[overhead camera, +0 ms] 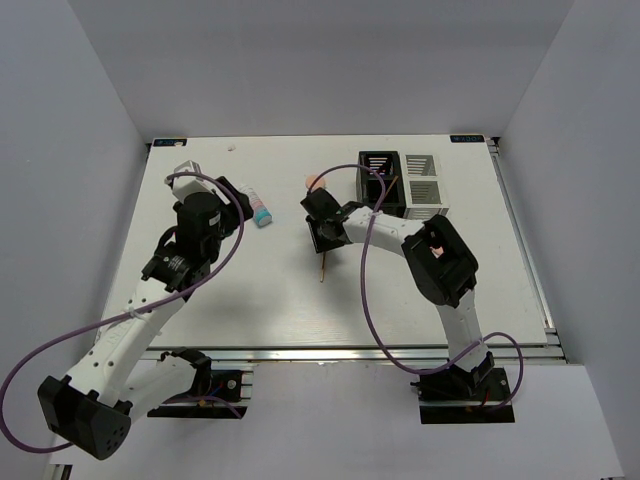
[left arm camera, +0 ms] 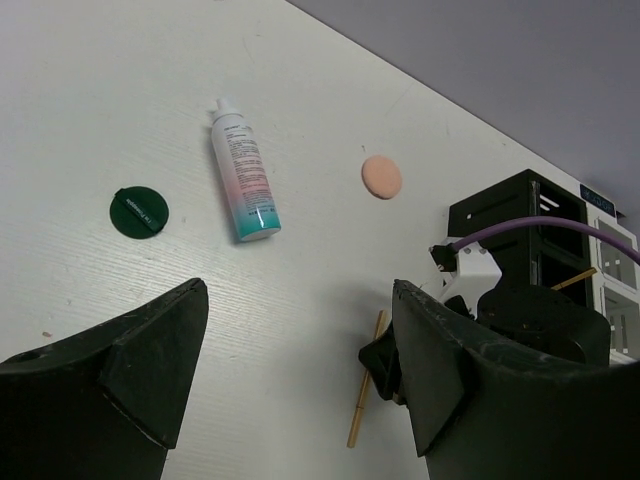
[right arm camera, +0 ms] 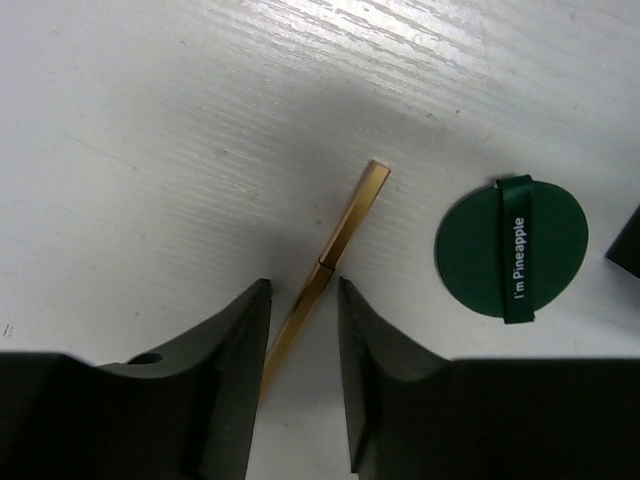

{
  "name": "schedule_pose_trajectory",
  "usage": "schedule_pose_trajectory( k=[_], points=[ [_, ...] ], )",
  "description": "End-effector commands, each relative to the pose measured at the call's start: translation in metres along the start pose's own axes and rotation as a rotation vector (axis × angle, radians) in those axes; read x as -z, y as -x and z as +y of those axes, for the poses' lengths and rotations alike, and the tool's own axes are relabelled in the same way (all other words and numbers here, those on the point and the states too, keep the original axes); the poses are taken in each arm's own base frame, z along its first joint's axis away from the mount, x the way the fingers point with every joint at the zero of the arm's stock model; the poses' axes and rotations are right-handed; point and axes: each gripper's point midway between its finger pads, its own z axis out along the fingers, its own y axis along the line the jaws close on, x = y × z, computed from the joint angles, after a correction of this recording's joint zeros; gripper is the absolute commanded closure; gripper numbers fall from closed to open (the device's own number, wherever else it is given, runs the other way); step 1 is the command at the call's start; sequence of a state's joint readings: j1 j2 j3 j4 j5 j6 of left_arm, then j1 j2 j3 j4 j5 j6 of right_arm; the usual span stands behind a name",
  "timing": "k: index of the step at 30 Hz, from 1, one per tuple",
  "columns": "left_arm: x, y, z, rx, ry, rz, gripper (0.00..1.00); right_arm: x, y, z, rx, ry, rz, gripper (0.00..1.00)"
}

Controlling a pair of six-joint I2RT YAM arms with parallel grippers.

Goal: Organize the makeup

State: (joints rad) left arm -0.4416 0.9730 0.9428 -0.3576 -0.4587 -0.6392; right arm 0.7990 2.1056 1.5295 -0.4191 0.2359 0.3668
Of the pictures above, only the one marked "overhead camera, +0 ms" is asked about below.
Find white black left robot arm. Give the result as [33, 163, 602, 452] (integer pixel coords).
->
[37, 171, 253, 460]

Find black slotted organizer box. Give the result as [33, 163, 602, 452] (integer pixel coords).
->
[356, 151, 406, 218]

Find white pink teal spray bottle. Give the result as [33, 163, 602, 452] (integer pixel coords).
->
[239, 184, 273, 228]

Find blue table label left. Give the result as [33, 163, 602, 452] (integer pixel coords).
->
[151, 138, 187, 148]

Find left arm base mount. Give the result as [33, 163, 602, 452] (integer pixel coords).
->
[147, 349, 253, 420]

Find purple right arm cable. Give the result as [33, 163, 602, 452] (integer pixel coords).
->
[307, 164, 525, 414]

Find gold makeup stick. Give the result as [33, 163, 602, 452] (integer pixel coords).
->
[375, 175, 399, 212]
[320, 252, 327, 283]

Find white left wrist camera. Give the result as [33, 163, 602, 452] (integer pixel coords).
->
[165, 160, 210, 203]

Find pink round makeup puff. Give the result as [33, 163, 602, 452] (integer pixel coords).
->
[305, 175, 326, 191]

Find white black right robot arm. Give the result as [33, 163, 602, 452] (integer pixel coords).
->
[301, 189, 494, 399]

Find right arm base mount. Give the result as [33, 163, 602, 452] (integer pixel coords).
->
[410, 368, 515, 425]

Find white slotted organizer box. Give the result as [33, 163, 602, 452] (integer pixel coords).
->
[400, 153, 449, 221]

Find blue table label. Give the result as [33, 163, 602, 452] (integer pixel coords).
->
[449, 134, 485, 143]
[151, 138, 187, 148]

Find blue table label right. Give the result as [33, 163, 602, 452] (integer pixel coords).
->
[449, 134, 485, 143]

